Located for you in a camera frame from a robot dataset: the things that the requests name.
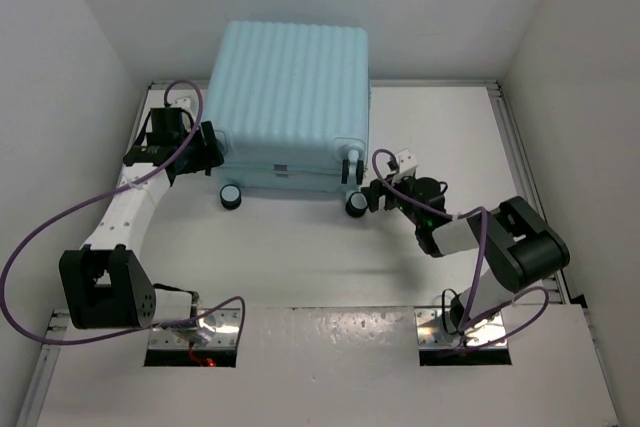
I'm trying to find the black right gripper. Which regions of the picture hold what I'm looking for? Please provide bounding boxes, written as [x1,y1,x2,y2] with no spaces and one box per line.
[362,170,424,229]

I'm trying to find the light blue suitcase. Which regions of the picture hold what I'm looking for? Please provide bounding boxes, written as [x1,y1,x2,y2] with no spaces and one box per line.
[202,21,371,218]

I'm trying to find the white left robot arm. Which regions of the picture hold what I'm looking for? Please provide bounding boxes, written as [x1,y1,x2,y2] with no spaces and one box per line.
[59,107,224,329]

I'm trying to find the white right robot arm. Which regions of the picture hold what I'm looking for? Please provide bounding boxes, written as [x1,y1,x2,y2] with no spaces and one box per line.
[362,176,570,331]

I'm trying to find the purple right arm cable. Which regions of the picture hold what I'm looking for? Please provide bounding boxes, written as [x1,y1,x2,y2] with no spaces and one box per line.
[372,148,551,351]

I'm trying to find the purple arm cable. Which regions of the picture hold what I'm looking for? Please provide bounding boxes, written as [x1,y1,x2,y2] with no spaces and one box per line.
[372,148,551,351]
[0,79,247,346]

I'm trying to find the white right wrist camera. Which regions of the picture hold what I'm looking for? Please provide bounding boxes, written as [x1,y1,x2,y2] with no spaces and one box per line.
[387,149,418,184]

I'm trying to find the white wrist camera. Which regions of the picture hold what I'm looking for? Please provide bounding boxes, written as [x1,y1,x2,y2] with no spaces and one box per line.
[171,96,194,110]
[387,149,418,184]

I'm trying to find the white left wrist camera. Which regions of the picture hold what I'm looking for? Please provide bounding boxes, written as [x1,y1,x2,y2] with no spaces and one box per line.
[171,96,194,110]

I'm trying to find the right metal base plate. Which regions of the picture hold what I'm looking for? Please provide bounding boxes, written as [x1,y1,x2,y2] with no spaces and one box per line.
[416,307,510,349]

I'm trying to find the metal base plate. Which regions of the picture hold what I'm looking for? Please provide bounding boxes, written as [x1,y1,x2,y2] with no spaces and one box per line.
[147,308,242,351]
[416,307,510,349]

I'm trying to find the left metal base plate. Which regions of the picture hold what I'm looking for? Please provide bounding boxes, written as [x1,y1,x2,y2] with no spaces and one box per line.
[147,308,242,351]

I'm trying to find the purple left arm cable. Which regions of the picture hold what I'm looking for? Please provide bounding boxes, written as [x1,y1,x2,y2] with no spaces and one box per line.
[0,79,247,346]

